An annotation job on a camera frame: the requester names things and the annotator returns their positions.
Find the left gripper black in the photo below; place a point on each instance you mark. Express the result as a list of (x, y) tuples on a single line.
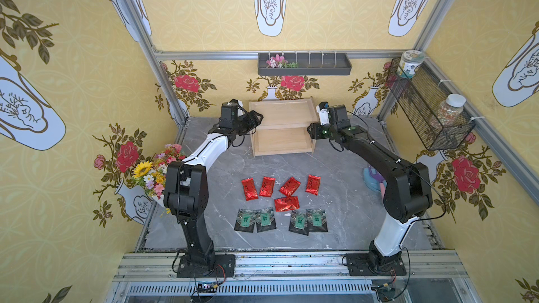
[(251, 120)]

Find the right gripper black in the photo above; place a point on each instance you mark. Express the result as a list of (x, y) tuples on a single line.
[(314, 130)]

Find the wooden two-tier shelf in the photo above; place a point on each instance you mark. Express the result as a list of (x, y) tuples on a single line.
[(284, 127)]

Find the red tea bag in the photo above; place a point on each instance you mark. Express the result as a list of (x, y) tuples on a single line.
[(313, 184), (267, 187), (250, 191), (290, 187), (287, 203)]

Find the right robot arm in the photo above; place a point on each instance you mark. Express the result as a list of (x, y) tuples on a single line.
[(408, 193)]

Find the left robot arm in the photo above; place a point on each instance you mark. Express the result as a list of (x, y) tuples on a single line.
[(186, 184)]

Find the green tea bag far right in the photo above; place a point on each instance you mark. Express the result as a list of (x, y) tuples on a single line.
[(317, 220)]

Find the green tea bag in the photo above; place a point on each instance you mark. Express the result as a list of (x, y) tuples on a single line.
[(265, 220), (245, 221), (317, 220), (298, 223)]

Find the green tea bag far left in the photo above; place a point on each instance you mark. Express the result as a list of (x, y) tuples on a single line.
[(245, 221)]

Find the small pink flowers in tray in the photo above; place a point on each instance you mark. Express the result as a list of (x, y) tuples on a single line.
[(279, 61)]

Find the jar with patterned lid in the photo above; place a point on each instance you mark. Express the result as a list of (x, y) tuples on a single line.
[(409, 63)]

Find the artificial flower bouquet in vase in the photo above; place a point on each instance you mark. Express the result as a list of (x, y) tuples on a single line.
[(151, 174)]

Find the clear jar white lid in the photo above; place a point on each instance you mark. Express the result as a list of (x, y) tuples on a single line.
[(448, 111)]

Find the small circuit board right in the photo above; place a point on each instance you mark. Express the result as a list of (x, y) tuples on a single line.
[(384, 293)]

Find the small circuit board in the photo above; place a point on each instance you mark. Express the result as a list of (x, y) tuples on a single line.
[(384, 293), (207, 288)]

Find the small circuit board left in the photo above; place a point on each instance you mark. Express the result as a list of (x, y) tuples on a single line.
[(207, 288)]

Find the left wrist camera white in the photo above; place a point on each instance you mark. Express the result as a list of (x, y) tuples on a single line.
[(237, 102)]

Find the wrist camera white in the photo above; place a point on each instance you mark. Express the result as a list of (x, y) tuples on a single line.
[(237, 102), (322, 110)]

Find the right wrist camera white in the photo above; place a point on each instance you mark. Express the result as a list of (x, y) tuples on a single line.
[(322, 110)]

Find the grey wall tray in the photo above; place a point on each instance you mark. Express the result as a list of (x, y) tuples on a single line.
[(310, 63)]

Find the black wire wall basket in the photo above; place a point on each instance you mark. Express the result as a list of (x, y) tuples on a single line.
[(419, 97)]

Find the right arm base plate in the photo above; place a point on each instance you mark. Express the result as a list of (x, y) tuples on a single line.
[(372, 264)]

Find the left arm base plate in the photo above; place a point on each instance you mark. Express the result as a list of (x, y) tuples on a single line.
[(220, 266)]

